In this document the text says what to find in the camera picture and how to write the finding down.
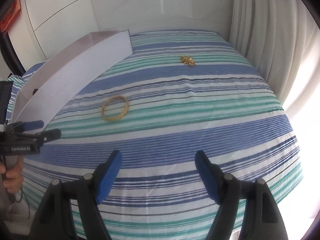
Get gold bangle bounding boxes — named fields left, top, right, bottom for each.
left=100, top=95, right=130, bottom=122

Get gold earrings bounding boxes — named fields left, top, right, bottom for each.
left=180, top=55, right=196, bottom=67

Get left human hand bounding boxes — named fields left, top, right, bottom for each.
left=0, top=156, right=24, bottom=194

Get white cardboard tray box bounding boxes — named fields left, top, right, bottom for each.
left=10, top=30, right=133, bottom=125

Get white wardrobe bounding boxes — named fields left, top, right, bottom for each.
left=8, top=0, right=233, bottom=69

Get striped blue green bedsheet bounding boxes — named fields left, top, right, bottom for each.
left=6, top=29, right=303, bottom=240

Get white curtain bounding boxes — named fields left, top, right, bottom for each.
left=229, top=0, right=319, bottom=107

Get red wall decoration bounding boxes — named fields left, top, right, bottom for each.
left=1, top=0, right=21, bottom=34

